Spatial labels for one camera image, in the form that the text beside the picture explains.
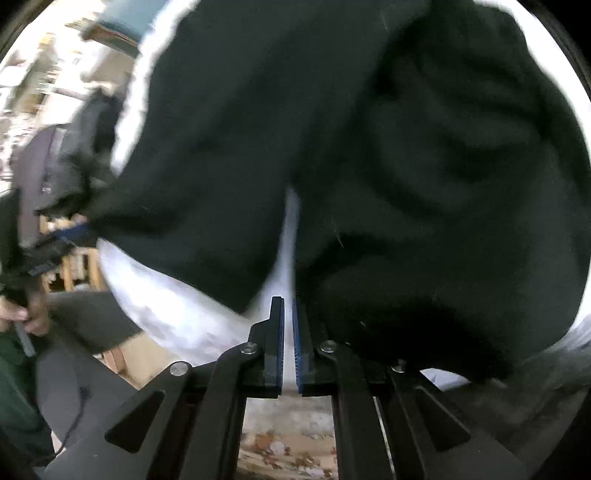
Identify white floral bed sheet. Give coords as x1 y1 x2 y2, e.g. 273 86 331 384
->
97 0 591 393

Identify person's grey trousers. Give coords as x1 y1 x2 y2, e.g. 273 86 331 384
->
34 291 144 467

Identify grey denim jeans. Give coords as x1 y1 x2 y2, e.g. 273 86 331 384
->
60 90 125 204

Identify brown folding chair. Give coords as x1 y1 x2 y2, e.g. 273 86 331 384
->
11 124 68 247

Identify person's left hand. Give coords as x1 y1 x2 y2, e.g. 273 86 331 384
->
0 291 52 339

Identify patterned floor rug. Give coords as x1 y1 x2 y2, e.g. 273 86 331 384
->
238 399 340 480

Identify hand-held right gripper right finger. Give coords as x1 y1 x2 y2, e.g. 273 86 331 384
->
292 299 529 480

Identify person's left forearm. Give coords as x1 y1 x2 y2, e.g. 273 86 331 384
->
0 330 57 467

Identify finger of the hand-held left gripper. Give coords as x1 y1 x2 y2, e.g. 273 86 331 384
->
34 210 100 250

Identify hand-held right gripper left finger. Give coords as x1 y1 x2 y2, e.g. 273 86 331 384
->
44 296 286 480

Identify black pants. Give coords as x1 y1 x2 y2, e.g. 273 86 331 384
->
37 0 591 384

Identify black cable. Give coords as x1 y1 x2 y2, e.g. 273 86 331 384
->
55 387 92 459

